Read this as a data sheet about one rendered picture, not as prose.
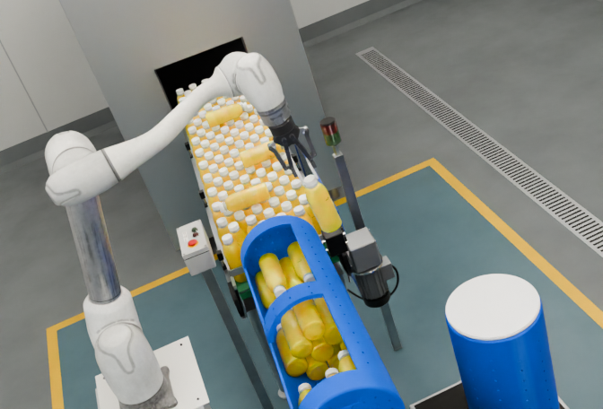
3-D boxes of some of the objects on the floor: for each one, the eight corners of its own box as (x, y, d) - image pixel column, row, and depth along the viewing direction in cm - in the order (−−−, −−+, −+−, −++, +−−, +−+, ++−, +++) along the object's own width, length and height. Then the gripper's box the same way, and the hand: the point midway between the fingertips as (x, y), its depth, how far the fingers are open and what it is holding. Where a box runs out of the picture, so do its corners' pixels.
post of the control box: (274, 431, 362) (196, 262, 310) (272, 425, 365) (195, 256, 313) (282, 429, 362) (205, 257, 310) (280, 422, 365) (205, 252, 313)
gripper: (254, 136, 234) (287, 198, 246) (306, 111, 233) (336, 174, 245) (250, 126, 240) (284, 186, 253) (301, 100, 239) (331, 162, 252)
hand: (305, 171), depth 247 cm, fingers closed on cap, 4 cm apart
